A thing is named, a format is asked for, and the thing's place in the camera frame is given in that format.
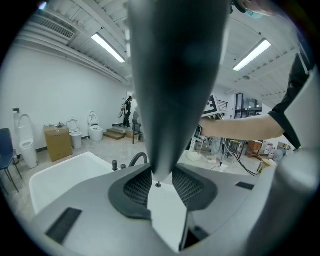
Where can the ceiling air vent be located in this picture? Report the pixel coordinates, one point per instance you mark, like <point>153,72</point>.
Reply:
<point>55,27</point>

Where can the white toilet with open lid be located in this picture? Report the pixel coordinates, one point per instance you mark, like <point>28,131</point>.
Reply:
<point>75,137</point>
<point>96,130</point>

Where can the dark wooden chair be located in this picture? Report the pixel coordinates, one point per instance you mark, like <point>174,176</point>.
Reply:
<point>137,127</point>

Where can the black toilet paper holder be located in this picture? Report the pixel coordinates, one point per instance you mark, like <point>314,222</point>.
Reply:
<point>15,110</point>

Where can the person's black jacket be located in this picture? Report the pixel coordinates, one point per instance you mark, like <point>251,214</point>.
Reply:
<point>295,87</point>

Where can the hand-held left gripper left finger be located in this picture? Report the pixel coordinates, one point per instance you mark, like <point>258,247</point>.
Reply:
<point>100,225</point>

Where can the light blue face mask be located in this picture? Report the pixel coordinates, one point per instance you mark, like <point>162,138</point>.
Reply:
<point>253,13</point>

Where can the wooden step platform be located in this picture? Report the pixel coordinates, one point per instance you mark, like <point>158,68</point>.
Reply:
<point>115,133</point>

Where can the black curved faucet spout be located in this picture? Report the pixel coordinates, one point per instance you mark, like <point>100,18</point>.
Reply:
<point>137,154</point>

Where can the cream box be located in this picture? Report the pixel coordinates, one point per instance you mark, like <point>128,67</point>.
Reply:
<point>194,155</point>

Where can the dark blue chair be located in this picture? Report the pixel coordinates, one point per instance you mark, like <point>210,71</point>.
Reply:
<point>6,150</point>

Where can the person's face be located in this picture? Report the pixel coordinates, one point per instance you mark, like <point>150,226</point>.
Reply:
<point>260,6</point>

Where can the black faucet knob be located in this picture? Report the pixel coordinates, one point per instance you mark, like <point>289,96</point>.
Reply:
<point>115,165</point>
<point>123,166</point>

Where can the wooden side cabinet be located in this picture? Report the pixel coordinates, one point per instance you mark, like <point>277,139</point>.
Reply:
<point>254,148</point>

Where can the ceiling tube light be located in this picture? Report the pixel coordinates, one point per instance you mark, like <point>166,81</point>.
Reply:
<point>252,55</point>
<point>107,47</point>

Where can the tall white toilet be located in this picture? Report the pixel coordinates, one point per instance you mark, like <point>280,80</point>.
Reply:
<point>26,145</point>

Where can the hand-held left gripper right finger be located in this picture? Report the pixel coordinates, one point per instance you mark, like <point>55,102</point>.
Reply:
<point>225,195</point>

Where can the person's right forearm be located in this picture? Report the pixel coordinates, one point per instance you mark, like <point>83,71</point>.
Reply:
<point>245,127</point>

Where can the plain brown cardboard box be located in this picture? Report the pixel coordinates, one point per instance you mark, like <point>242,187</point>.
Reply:
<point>58,142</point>

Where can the white bathtub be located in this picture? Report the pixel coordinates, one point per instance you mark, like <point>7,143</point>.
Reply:
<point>75,175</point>

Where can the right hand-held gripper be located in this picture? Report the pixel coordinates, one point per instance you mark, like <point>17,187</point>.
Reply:
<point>212,107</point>

